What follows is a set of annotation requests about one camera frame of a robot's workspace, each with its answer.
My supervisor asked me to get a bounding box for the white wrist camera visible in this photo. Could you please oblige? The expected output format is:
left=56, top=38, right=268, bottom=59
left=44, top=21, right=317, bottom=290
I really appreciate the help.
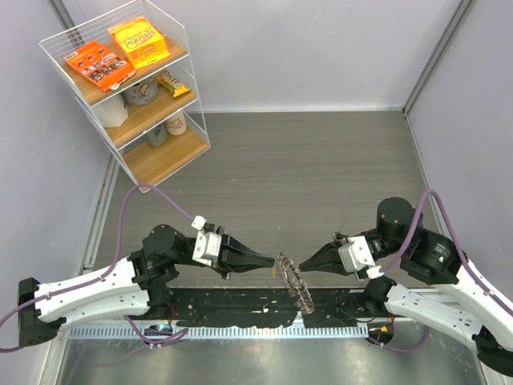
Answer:
left=192, top=232, right=222, bottom=267
left=337, top=236, right=375, bottom=274

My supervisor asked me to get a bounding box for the green grey can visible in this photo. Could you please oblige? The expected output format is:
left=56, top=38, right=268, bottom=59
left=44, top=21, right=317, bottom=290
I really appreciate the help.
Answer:
left=144, top=124, right=168, bottom=148

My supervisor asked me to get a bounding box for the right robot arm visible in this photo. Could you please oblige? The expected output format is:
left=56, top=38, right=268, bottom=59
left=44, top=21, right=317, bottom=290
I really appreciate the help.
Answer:
left=300, top=197, right=512, bottom=376

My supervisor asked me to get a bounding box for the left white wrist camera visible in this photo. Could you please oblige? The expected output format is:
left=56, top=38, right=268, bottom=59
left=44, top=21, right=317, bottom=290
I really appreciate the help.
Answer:
left=192, top=232, right=222, bottom=267

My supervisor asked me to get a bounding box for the yellow candy bar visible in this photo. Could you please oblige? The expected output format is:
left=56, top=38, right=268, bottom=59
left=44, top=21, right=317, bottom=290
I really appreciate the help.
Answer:
left=156, top=71, right=192, bottom=98

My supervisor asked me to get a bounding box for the slotted cable duct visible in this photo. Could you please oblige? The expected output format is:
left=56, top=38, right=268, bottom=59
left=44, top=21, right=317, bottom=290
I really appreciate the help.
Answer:
left=69, top=322, right=369, bottom=340

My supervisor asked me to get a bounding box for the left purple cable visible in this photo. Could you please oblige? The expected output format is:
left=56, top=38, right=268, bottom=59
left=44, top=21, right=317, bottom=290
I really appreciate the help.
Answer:
left=0, top=183, right=208, bottom=354

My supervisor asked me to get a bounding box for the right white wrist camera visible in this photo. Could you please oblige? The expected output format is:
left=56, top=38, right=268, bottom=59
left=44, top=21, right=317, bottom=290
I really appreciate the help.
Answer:
left=337, top=236, right=375, bottom=274

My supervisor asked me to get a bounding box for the white paper roll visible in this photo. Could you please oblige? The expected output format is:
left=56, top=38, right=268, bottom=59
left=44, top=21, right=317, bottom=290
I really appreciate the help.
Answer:
left=91, top=94, right=128, bottom=128

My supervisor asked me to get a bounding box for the beige printed cup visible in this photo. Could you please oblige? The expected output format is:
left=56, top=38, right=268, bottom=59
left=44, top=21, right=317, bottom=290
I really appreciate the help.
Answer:
left=164, top=111, right=188, bottom=136

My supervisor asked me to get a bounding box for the orange snack box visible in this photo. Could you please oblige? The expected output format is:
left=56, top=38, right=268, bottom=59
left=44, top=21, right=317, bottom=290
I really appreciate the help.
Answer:
left=63, top=41, right=135, bottom=92

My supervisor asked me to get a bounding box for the white wire shelf rack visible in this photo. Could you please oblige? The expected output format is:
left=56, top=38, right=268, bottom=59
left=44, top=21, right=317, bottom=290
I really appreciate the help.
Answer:
left=39, top=1, right=210, bottom=193

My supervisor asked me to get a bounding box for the metal disc with keyrings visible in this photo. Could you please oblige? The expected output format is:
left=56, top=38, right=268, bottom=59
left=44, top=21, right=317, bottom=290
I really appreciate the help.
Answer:
left=275, top=253, right=315, bottom=314

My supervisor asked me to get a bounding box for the yellow apple snack box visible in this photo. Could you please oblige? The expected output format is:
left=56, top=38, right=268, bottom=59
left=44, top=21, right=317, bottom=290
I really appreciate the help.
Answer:
left=107, top=16, right=170, bottom=70

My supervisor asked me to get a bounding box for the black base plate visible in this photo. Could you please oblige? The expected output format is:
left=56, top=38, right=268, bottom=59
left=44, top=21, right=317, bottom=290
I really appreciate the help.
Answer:
left=123, top=286, right=412, bottom=328

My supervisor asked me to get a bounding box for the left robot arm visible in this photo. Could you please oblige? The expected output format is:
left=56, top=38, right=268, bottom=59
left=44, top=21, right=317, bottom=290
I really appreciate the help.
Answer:
left=17, top=224, right=275, bottom=347

